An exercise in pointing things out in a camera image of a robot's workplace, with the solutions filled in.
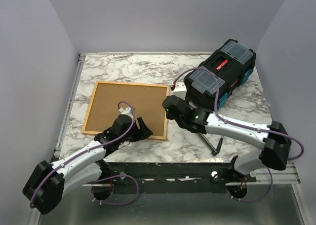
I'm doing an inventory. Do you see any orange wooden picture frame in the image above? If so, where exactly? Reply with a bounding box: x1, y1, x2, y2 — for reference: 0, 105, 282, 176
82, 81, 170, 141

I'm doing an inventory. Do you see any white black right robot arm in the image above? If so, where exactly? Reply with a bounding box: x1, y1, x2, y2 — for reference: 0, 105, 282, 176
162, 95, 291, 182

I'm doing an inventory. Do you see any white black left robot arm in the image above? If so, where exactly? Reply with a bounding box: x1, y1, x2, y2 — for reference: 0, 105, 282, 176
22, 114, 153, 215

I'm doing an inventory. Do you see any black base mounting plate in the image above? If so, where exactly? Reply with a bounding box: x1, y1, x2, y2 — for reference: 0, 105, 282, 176
91, 161, 256, 197

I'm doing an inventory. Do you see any grey metal clamp tool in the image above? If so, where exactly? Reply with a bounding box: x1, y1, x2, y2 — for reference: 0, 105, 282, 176
199, 133, 224, 156

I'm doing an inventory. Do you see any black plastic toolbox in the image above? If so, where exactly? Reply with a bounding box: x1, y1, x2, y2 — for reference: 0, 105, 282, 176
184, 39, 256, 110

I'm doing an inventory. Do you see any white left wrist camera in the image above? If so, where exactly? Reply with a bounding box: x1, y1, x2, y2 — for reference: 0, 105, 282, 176
118, 107, 133, 119

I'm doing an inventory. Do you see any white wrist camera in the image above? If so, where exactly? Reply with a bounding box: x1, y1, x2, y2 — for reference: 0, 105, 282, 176
118, 107, 133, 119
171, 82, 187, 99

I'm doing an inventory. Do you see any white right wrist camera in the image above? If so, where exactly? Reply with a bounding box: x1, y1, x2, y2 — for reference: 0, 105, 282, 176
171, 82, 187, 99

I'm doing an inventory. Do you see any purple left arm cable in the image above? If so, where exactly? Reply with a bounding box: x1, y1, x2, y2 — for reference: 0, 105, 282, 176
29, 101, 140, 209

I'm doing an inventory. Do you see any aluminium extrusion rail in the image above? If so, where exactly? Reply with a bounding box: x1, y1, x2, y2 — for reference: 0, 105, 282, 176
254, 164, 301, 185

